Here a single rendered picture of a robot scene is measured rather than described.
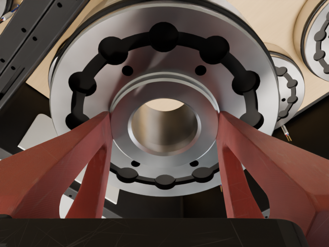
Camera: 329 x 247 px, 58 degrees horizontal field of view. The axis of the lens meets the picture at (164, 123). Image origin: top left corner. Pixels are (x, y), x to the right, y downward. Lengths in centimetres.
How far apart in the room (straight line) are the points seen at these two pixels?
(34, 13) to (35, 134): 15
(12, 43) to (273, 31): 24
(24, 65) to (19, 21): 3
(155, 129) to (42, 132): 22
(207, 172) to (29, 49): 16
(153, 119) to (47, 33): 11
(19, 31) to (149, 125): 13
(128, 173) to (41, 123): 21
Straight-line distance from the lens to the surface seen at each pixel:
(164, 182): 16
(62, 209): 78
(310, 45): 32
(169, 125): 15
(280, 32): 34
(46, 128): 36
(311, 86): 39
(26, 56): 25
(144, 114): 16
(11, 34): 25
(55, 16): 23
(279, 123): 36
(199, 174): 16
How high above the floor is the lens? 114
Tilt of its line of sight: 53 degrees down
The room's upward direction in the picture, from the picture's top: 178 degrees counter-clockwise
